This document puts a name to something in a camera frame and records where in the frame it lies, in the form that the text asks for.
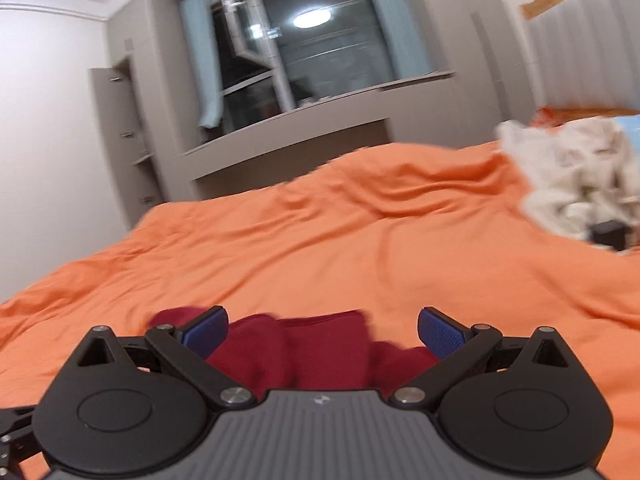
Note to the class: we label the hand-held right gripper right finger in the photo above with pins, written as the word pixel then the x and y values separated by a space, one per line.
pixel 441 330

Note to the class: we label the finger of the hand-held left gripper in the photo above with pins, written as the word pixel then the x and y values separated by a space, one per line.
pixel 12 440

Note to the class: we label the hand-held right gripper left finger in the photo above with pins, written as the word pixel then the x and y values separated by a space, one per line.
pixel 206 329

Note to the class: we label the maroon long-sleeve shirt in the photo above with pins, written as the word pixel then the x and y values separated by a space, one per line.
pixel 310 350

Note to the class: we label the white clothes pile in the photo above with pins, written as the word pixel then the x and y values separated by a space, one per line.
pixel 565 170

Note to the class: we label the orange bed blanket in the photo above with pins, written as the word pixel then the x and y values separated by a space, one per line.
pixel 320 245

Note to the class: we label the small black box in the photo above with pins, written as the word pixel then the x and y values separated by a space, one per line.
pixel 607 234

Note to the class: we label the white headboard shelf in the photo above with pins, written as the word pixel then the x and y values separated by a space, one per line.
pixel 290 135

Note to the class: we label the grey shelf cabinet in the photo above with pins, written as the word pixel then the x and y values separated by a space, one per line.
pixel 127 130

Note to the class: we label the light blue curtain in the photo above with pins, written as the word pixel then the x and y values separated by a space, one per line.
pixel 395 15
pixel 202 60

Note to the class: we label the light blue cloth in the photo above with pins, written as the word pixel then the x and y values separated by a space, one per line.
pixel 631 130

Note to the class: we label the glass window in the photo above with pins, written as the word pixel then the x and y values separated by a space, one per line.
pixel 305 45

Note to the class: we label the white pleated curtain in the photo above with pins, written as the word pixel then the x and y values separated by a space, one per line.
pixel 585 55

